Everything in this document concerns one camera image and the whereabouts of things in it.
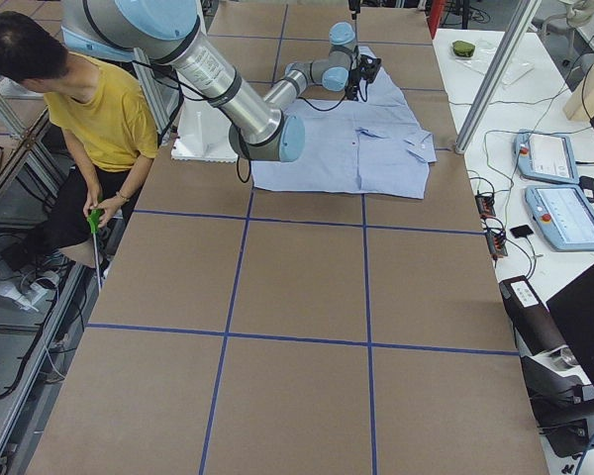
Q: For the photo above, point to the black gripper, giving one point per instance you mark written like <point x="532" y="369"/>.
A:
<point x="354" y="79"/>

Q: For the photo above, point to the blue striped button shirt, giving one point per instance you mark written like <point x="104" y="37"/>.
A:
<point x="377" y="146"/>

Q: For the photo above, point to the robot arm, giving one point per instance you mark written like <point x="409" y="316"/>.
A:
<point x="169" y="33"/>
<point x="345" y="69"/>

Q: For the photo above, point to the green folded cloth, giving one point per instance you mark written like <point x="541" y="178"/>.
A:
<point x="463" y="49"/>

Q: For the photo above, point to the upper teach pendant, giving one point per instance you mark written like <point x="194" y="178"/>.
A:
<point x="545" y="157"/>

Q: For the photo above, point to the teach pendant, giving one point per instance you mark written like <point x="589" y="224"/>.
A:
<point x="545" y="157"/>
<point x="563" y="216"/>

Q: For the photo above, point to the black smartphone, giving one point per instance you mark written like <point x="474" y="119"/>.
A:
<point x="522" y="231"/>

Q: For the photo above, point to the lower teach pendant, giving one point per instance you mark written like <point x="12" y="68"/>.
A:
<point x="563" y="216"/>

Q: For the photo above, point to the person in yellow shirt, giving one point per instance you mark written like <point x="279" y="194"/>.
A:
<point x="106" y="123"/>

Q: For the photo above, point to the aluminium frame post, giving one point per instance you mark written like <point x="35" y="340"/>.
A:
<point x="511" y="39"/>

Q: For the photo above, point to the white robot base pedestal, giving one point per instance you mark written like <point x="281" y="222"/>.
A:
<point x="203" y="135"/>

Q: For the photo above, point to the green handled grabber tool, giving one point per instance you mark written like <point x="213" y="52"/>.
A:
<point x="93" y="222"/>

